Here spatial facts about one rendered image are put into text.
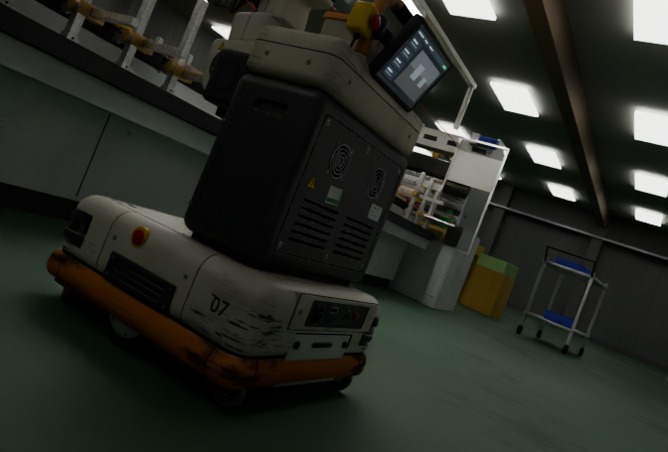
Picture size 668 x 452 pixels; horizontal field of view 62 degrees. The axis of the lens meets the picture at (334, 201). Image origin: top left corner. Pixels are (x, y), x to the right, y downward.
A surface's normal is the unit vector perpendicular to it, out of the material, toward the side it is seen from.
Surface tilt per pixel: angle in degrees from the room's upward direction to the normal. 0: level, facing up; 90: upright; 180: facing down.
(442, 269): 90
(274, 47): 90
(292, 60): 90
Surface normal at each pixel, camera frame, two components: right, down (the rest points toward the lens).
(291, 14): 0.85, 0.17
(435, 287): -0.47, -0.22
